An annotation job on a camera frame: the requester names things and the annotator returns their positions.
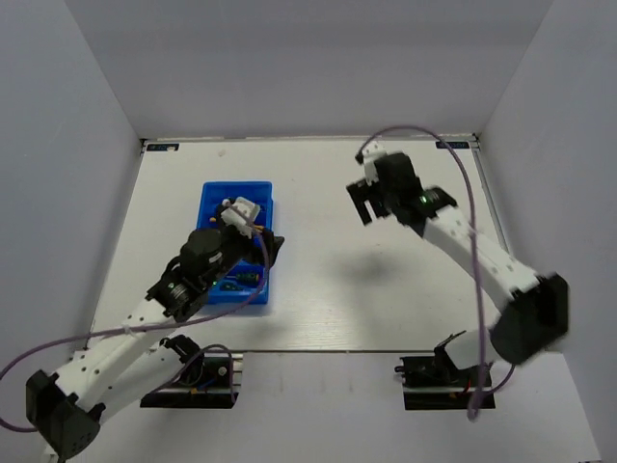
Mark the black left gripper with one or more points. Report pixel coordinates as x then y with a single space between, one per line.
271 245

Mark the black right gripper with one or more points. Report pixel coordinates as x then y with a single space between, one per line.
361 192

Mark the yellow needle-nose pliers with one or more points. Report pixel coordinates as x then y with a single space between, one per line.
258 226

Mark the green stubby phillips screwdriver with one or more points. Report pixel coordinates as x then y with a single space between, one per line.
248 278

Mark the green stubby flathead screwdriver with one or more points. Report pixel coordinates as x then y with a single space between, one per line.
229 286

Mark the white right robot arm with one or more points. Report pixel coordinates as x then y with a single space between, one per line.
533 308

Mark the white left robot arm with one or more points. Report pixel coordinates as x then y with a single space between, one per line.
66 406

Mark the blue plastic divided bin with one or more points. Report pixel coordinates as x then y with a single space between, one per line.
212 194

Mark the blue label sticker right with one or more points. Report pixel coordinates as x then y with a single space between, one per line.
455 145

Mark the blue label sticker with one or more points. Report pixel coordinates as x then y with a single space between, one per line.
163 147
455 145

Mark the blue label sticker left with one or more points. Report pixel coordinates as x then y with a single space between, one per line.
163 147

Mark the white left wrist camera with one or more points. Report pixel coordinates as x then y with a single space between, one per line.
240 213

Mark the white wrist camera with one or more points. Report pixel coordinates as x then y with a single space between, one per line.
366 157
240 213

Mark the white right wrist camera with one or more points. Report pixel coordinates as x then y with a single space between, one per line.
366 157

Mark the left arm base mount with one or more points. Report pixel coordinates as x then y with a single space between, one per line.
212 385

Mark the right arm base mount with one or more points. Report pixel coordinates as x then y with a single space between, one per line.
426 389

